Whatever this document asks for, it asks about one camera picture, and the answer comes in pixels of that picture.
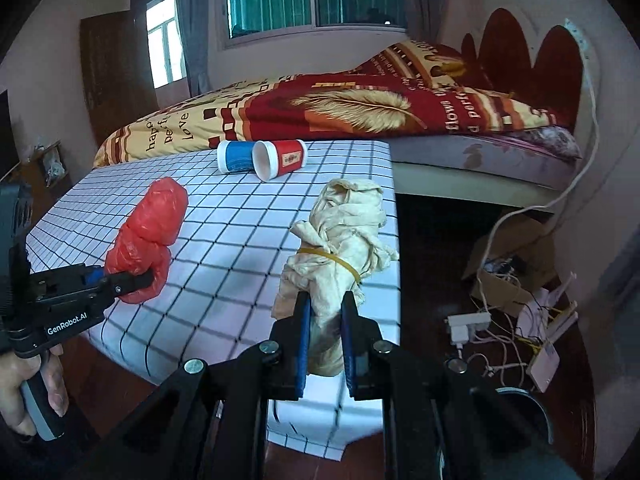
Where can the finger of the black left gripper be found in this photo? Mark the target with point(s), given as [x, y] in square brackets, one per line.
[121, 285]

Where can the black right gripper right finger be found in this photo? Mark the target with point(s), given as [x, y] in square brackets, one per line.
[440, 419]

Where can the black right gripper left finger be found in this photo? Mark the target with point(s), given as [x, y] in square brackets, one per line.
[210, 421]

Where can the red plastic bag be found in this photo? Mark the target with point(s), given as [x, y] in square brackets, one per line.
[143, 241]

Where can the beige paper bag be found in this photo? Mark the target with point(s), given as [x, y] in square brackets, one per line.
[339, 247]

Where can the black round trash bin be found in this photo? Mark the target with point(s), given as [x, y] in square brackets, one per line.
[529, 410]

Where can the person's left hand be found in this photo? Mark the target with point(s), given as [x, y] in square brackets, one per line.
[15, 371]

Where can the white power strip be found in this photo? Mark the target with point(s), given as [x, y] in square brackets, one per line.
[463, 327]

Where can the white grid-pattern table cloth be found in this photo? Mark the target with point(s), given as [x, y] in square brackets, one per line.
[227, 260]

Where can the framed picture on stand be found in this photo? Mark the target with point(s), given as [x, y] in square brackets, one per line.
[50, 161]

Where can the white wifi router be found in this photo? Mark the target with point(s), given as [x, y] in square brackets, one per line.
[543, 323]

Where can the blue white paper cup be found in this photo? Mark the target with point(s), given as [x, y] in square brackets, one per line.
[235, 156]

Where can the brown cardboard box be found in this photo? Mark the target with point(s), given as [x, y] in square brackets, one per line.
[517, 269]

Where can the brown wooden wardrobe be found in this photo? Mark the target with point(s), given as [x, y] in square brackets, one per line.
[116, 72]

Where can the red white paper cup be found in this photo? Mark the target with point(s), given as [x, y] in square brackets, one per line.
[272, 159]

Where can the small side window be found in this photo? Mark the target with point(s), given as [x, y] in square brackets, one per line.
[164, 42]

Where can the bed with grey mattress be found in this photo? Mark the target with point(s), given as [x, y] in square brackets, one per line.
[478, 169]

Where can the grey curtain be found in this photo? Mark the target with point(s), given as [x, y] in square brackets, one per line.
[193, 25]

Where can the red yellow patterned quilt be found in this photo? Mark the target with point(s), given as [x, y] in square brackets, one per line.
[409, 89]

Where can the red heart-shaped headboard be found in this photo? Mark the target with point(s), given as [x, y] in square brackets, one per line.
[551, 78]

